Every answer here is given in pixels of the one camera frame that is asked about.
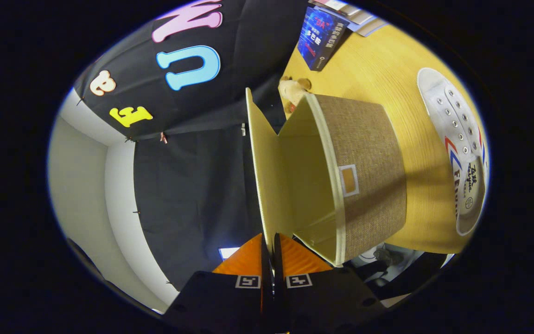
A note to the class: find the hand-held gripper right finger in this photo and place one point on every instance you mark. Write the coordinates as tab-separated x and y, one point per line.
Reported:
279	278

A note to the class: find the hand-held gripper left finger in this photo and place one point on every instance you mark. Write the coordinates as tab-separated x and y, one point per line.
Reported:
266	278

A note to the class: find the brown fabric storage box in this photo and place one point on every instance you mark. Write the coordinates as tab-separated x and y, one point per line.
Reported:
364	153

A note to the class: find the white striped canvas shoe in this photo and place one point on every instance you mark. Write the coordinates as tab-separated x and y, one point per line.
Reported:
457	120

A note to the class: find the bright lit screen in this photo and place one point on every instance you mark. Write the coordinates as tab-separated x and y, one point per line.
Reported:
228	252

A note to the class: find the brown plush dog toy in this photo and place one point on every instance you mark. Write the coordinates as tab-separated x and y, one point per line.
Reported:
295	90

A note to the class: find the dark blue book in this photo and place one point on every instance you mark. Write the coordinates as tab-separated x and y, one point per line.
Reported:
320	37

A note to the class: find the pale blue cover book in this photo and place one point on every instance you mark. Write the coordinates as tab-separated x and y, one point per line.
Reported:
371	27

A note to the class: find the white-edged book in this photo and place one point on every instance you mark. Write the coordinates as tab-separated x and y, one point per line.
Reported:
357	16

